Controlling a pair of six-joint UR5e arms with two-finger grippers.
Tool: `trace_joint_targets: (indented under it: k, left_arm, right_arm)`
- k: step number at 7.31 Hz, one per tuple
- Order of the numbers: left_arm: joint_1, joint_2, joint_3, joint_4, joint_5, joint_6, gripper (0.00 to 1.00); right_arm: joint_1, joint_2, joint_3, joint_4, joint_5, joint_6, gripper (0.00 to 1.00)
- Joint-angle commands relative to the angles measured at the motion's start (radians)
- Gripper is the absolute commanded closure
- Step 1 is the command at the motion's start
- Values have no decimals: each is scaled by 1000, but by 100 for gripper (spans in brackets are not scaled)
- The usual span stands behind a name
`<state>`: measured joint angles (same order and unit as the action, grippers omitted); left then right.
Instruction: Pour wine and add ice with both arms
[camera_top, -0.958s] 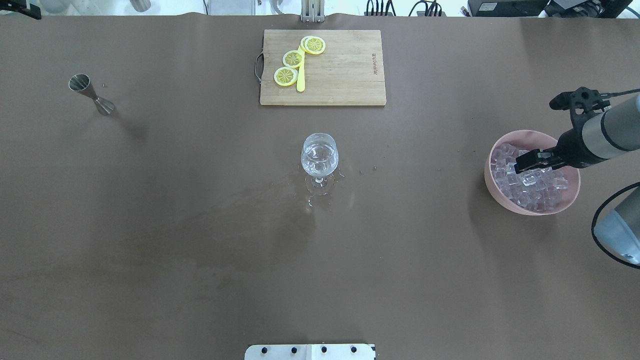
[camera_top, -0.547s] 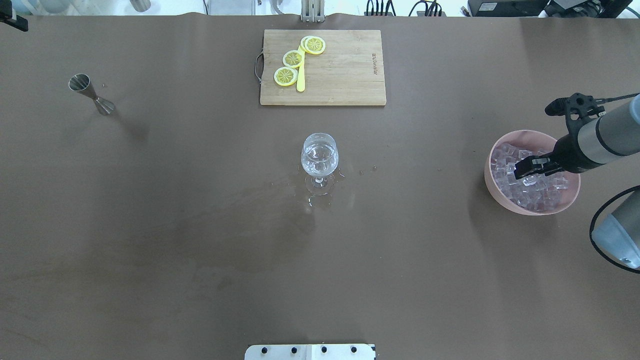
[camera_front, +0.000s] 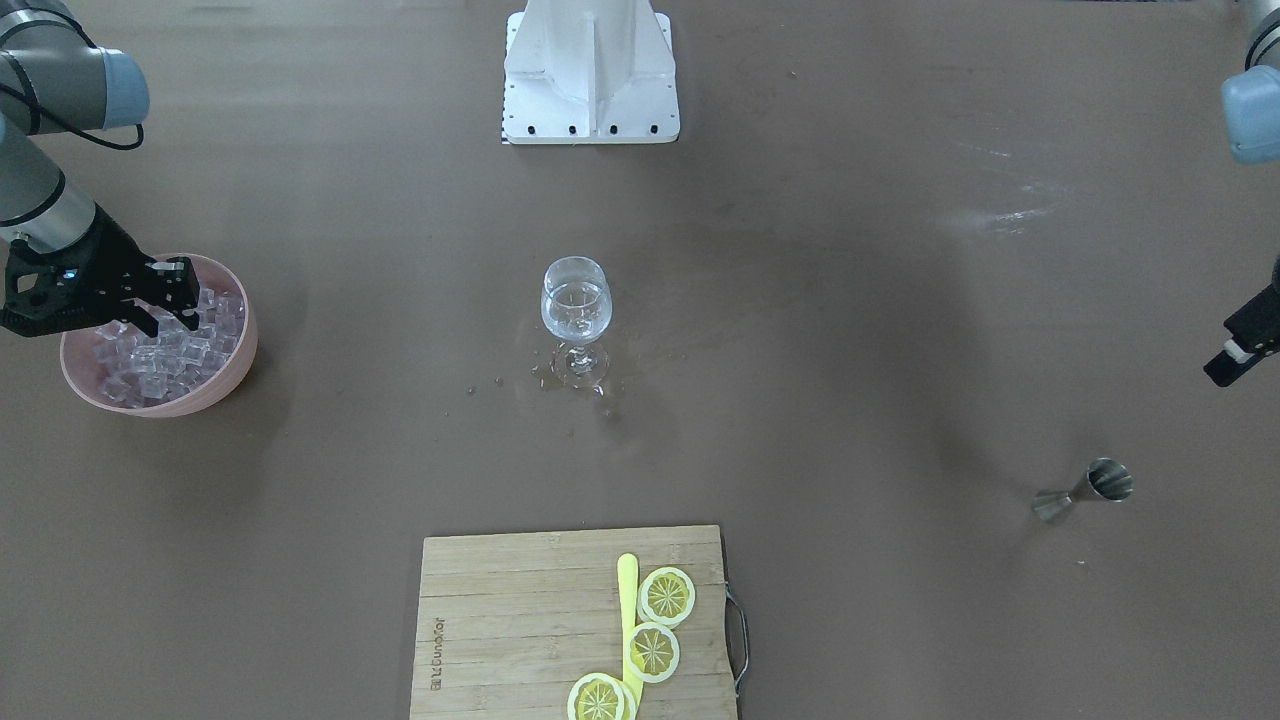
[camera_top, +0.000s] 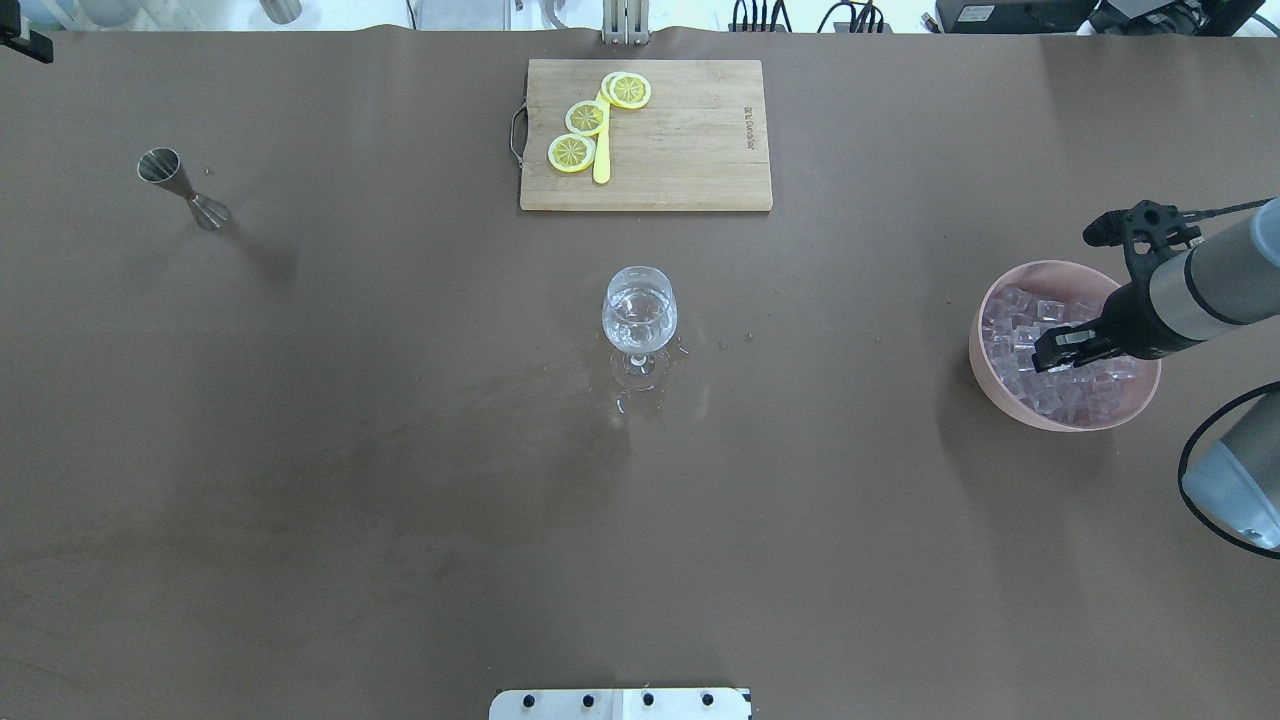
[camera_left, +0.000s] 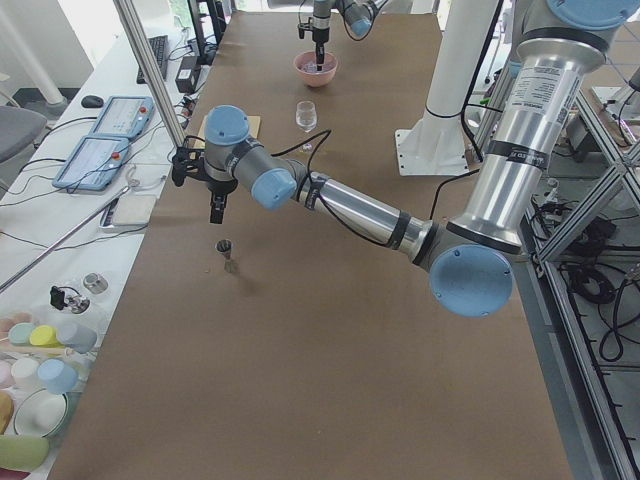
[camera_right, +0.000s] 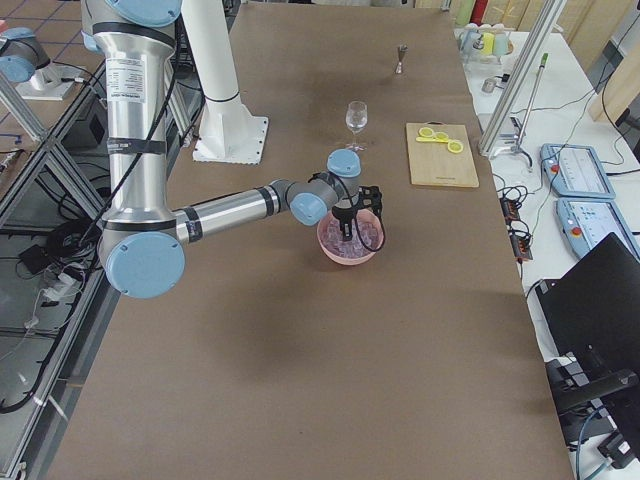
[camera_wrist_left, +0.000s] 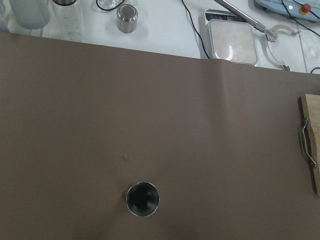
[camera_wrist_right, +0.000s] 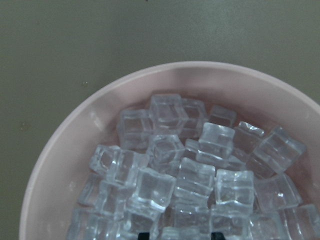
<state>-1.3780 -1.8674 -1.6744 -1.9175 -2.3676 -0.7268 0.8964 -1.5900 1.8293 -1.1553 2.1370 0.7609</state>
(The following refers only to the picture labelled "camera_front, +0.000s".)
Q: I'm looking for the pink bowl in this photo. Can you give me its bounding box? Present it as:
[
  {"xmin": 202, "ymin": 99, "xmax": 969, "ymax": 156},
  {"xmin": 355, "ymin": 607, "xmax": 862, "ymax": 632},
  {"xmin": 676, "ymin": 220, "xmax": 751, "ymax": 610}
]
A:
[{"xmin": 59, "ymin": 255, "xmax": 259, "ymax": 418}]

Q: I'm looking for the yellow plastic knife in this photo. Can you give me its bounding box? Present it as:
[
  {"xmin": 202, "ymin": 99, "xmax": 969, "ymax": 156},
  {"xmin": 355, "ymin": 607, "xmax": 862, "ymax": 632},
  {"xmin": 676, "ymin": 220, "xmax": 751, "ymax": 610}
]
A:
[{"xmin": 616, "ymin": 553, "xmax": 644, "ymax": 701}]

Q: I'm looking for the middle lemon slice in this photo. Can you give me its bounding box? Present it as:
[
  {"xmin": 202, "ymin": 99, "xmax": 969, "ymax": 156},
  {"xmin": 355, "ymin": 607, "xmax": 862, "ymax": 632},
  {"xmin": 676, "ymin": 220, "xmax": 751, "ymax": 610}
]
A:
[{"xmin": 623, "ymin": 621, "xmax": 681, "ymax": 684}]

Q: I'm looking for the clear wine glass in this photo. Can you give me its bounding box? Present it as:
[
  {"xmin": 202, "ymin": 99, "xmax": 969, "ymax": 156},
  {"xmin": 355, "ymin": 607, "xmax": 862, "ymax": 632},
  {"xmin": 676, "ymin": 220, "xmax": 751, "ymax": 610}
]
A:
[{"xmin": 541, "ymin": 256, "xmax": 613, "ymax": 389}]

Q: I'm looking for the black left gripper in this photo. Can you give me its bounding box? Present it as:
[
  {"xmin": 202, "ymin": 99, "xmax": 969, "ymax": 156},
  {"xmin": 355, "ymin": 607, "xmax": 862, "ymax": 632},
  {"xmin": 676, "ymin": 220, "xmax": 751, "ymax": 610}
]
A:
[{"xmin": 1203, "ymin": 259, "xmax": 1279, "ymax": 388}]

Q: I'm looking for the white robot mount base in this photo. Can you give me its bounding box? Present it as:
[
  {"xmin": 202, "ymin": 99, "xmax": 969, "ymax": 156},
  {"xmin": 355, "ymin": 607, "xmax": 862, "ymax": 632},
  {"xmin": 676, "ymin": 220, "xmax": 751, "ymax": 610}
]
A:
[{"xmin": 500, "ymin": 1, "xmax": 681, "ymax": 145}]

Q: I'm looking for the wooden cutting board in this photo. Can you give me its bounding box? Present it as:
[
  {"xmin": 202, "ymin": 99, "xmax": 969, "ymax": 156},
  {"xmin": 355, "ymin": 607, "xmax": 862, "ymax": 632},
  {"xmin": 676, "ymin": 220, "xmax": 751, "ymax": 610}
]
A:
[{"xmin": 410, "ymin": 525, "xmax": 739, "ymax": 719}]

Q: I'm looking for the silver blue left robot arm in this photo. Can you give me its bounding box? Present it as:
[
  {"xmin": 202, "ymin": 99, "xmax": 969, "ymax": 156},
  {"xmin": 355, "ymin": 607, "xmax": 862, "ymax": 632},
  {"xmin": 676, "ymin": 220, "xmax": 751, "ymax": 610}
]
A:
[{"xmin": 1204, "ymin": 1, "xmax": 1279, "ymax": 388}]

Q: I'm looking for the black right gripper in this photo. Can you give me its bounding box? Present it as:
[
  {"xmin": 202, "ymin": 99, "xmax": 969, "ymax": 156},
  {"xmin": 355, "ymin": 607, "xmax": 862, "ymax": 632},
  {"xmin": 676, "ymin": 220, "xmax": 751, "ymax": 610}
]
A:
[{"xmin": 1, "ymin": 208, "xmax": 201, "ymax": 338}]

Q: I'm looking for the steel double jigger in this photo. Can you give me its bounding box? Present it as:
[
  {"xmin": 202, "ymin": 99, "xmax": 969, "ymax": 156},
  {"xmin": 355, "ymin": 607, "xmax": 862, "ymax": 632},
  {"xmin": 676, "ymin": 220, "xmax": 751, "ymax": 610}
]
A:
[{"xmin": 1030, "ymin": 457, "xmax": 1134, "ymax": 524}]

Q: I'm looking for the lemon slice near handle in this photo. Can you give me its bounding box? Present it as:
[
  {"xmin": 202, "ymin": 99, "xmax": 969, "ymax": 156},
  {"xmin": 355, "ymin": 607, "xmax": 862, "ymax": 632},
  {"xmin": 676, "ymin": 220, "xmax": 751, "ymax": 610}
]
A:
[{"xmin": 637, "ymin": 566, "xmax": 698, "ymax": 629}]

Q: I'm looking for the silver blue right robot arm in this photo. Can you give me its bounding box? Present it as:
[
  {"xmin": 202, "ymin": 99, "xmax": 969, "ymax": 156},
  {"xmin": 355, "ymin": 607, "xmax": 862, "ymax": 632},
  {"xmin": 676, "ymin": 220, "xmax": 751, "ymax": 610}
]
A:
[{"xmin": 1, "ymin": 1, "xmax": 200, "ymax": 337}]

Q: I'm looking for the clear ice cubes pile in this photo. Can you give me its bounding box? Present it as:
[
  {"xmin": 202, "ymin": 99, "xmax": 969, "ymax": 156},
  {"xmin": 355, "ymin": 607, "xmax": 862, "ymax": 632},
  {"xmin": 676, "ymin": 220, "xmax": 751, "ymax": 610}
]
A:
[{"xmin": 93, "ymin": 287, "xmax": 247, "ymax": 409}]

